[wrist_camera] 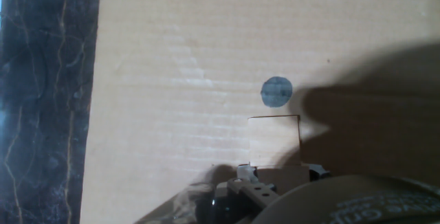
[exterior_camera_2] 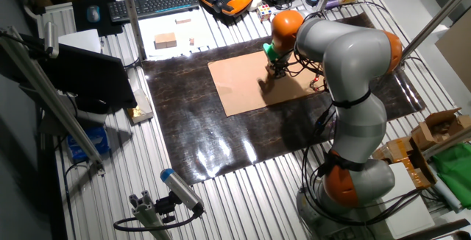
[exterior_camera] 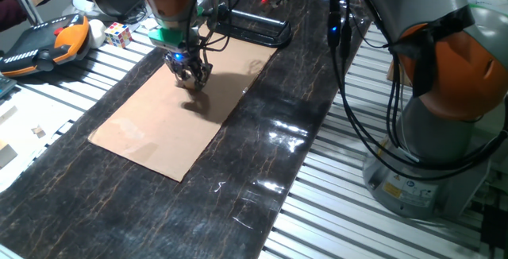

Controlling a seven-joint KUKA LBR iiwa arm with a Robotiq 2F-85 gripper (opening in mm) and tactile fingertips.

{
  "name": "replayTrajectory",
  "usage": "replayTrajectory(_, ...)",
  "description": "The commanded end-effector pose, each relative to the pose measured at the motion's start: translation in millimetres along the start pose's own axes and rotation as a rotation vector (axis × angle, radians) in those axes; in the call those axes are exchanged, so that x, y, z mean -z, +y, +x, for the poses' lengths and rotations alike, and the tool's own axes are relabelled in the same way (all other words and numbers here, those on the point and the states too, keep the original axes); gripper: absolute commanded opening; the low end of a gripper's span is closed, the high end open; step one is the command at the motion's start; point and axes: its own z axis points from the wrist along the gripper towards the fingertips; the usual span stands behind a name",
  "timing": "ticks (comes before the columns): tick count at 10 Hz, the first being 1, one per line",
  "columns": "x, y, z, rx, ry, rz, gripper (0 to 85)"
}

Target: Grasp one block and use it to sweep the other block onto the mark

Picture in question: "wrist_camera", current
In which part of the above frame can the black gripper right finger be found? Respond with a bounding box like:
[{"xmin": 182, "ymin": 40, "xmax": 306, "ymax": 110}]
[{"xmin": 250, "ymin": 164, "xmax": 440, "ymax": 224}]

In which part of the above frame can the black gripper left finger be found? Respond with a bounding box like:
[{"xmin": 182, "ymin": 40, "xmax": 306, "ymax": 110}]
[{"xmin": 133, "ymin": 164, "xmax": 279, "ymax": 224}]

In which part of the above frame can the black round mark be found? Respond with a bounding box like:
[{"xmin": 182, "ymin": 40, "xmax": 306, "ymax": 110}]
[{"xmin": 260, "ymin": 76, "xmax": 294, "ymax": 109}]

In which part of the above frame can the brown cardboard sheet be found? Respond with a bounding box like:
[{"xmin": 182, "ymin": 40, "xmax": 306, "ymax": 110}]
[{"xmin": 79, "ymin": 0, "xmax": 440, "ymax": 224}]

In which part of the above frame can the dark marble pattern mat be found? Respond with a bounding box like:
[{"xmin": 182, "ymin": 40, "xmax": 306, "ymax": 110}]
[{"xmin": 0, "ymin": 0, "xmax": 103, "ymax": 224}]

